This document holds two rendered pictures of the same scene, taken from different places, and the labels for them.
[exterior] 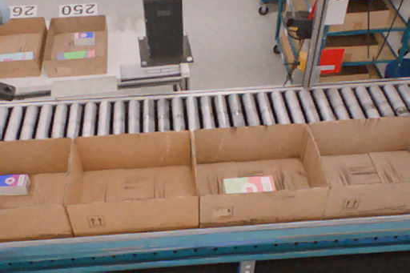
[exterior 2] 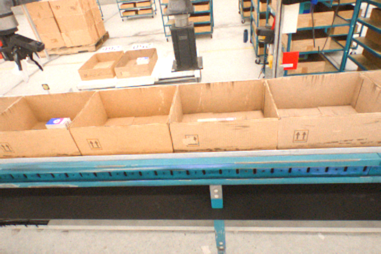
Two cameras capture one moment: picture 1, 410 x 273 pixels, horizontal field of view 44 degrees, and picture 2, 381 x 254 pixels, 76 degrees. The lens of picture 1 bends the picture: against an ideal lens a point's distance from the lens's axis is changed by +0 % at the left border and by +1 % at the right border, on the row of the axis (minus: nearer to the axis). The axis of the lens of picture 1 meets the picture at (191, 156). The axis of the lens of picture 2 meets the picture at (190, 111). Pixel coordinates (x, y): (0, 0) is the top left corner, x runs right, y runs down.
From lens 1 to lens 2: 73 cm
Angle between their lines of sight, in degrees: 15
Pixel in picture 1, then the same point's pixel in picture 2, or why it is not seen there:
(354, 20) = (307, 44)
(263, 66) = not seen: hidden behind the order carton
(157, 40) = (180, 55)
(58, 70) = (122, 73)
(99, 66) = (145, 71)
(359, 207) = (308, 140)
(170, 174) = (164, 120)
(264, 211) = (225, 140)
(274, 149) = (241, 102)
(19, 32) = (111, 60)
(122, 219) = (113, 143)
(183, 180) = not seen: hidden behind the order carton
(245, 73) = not seen: hidden behind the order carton
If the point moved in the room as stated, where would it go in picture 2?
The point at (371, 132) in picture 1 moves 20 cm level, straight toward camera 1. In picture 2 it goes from (317, 88) to (307, 111)
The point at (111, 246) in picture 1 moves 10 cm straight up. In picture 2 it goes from (102, 164) to (94, 145)
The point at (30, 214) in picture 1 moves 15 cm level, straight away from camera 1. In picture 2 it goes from (46, 135) to (51, 116)
